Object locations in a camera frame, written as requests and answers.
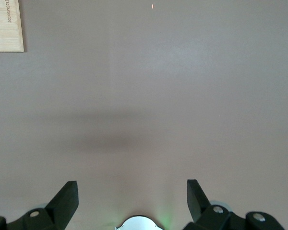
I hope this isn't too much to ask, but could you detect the brown table cover mat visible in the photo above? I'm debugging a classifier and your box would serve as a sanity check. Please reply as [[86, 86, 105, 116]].
[[0, 0, 288, 230]]

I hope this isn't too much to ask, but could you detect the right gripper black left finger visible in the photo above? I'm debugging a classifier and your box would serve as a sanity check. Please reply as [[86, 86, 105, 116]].
[[0, 181, 79, 230]]

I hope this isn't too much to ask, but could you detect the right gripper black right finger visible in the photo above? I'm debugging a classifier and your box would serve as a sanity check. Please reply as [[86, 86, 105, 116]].
[[183, 179, 288, 230]]

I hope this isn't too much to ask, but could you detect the wooden cutting board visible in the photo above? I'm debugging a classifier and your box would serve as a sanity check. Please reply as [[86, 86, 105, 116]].
[[0, 0, 24, 53]]

